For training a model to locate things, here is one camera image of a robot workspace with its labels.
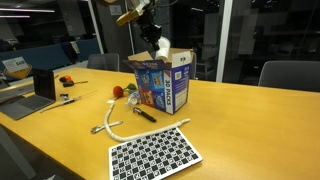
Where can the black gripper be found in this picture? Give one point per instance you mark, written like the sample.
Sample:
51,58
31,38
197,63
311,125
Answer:
148,25

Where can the white paper cup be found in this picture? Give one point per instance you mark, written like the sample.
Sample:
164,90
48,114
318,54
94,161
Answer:
164,50

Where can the blue cardboard snack box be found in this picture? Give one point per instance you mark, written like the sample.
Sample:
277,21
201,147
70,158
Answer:
156,90

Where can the grey office chair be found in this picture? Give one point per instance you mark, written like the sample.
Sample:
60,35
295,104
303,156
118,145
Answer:
290,76
103,62

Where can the clear plastic bottle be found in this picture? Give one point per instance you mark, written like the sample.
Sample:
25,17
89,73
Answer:
133,98

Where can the red radish toy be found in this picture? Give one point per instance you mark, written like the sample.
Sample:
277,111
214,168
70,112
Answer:
117,91

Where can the black marker pen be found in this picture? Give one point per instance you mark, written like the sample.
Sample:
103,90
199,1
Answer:
146,115

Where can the small white tag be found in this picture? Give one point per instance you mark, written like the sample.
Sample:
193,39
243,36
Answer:
110,101

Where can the orange black hand tool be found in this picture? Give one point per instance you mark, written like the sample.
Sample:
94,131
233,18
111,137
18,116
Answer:
66,79

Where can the checkered calibration board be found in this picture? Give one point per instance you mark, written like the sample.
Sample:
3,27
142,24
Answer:
153,156

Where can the long thin metal rod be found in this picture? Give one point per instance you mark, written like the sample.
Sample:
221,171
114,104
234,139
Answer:
58,105

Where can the white and yellow sign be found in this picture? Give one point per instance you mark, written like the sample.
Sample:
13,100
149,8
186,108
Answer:
16,66

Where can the open grey laptop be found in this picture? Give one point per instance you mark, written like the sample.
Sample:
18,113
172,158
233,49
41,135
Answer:
26,104

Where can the white paper wall sheet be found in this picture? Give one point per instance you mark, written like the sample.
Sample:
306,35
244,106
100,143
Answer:
115,9

